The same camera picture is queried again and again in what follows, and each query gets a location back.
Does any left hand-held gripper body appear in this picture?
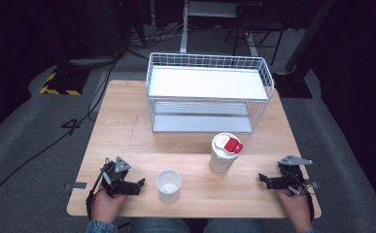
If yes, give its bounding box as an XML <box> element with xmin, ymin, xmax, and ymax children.
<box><xmin>99</xmin><ymin>155</ymin><xmax>142</xmax><ymax>198</ymax></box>

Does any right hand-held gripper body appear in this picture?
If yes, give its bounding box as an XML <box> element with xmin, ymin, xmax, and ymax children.
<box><xmin>276</xmin><ymin>154</ymin><xmax>315</xmax><ymax>197</ymax></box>

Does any white cup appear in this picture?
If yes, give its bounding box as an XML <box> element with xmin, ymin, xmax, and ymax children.
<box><xmin>155</xmin><ymin>169</ymin><xmax>183</xmax><ymax>204</ymax></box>

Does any white tumbler with red lid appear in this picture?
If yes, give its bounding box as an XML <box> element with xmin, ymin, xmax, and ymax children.
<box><xmin>208</xmin><ymin>131</ymin><xmax>244</xmax><ymax>175</ymax></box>

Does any white wire shelf rack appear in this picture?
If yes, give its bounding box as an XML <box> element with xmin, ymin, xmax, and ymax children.
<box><xmin>146</xmin><ymin>51</ymin><xmax>275</xmax><ymax>134</ymax></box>

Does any person's left hand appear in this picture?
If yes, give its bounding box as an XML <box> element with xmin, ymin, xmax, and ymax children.
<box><xmin>90</xmin><ymin>186</ymin><xmax>128</xmax><ymax>225</ymax></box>

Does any person's right hand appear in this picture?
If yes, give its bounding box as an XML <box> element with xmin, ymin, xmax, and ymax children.
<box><xmin>276</xmin><ymin>187</ymin><xmax>315</xmax><ymax>232</ymax></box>

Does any grey tape piece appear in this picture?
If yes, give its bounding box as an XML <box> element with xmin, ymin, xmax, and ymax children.
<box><xmin>63</xmin><ymin>182</ymin><xmax>88</xmax><ymax>191</ymax></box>

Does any person's left leg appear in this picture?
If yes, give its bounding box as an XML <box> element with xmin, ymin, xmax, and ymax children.
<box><xmin>129</xmin><ymin>217</ymin><xmax>191</xmax><ymax>233</ymax></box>

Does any person's leg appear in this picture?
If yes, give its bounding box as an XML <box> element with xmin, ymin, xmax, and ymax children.
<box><xmin>202</xmin><ymin>218</ymin><xmax>265</xmax><ymax>233</ymax></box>
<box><xmin>129</xmin><ymin>217</ymin><xmax>191</xmax><ymax>233</ymax></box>

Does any person's left denim sleeve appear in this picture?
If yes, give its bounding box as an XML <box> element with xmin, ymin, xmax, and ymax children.
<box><xmin>85</xmin><ymin>219</ymin><xmax>119</xmax><ymax>233</ymax></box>

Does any person's right leg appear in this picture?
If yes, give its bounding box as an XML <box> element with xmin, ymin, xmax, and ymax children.
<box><xmin>202</xmin><ymin>218</ymin><xmax>265</xmax><ymax>233</ymax></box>

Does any yellow black striped stand base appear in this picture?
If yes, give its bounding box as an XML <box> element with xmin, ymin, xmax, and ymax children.
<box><xmin>39</xmin><ymin>66</ymin><xmax>91</xmax><ymax>97</ymax></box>

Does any black slanted stand pole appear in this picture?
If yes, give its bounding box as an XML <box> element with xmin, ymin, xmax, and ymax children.
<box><xmin>284</xmin><ymin>0</ymin><xmax>338</xmax><ymax>74</ymax></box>

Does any black chair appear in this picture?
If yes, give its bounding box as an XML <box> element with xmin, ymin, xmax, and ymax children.
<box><xmin>223</xmin><ymin>2</ymin><xmax>290</xmax><ymax>67</ymax></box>

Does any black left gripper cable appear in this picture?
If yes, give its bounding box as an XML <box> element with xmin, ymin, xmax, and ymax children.
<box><xmin>85</xmin><ymin>157</ymin><xmax>112</xmax><ymax>221</ymax></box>

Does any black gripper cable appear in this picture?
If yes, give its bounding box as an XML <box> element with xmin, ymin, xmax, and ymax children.
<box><xmin>85</xmin><ymin>157</ymin><xmax>112</xmax><ymax>221</ymax></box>
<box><xmin>300</xmin><ymin>176</ymin><xmax>317</xmax><ymax>222</ymax></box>

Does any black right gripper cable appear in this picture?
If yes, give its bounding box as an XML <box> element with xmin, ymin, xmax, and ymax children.
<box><xmin>300</xmin><ymin>176</ymin><xmax>317</xmax><ymax>222</ymax></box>

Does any long black floor cable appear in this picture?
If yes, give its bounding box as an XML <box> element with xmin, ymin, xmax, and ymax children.
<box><xmin>0</xmin><ymin>56</ymin><xmax>120</xmax><ymax>217</ymax></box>

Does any bundle of floor cables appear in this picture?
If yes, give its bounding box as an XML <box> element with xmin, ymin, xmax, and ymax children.
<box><xmin>123</xmin><ymin>18</ymin><xmax>189</xmax><ymax>56</ymax></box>

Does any white desk frame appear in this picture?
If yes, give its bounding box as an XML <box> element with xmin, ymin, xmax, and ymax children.
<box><xmin>179</xmin><ymin>0</ymin><xmax>259</xmax><ymax>57</ymax></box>

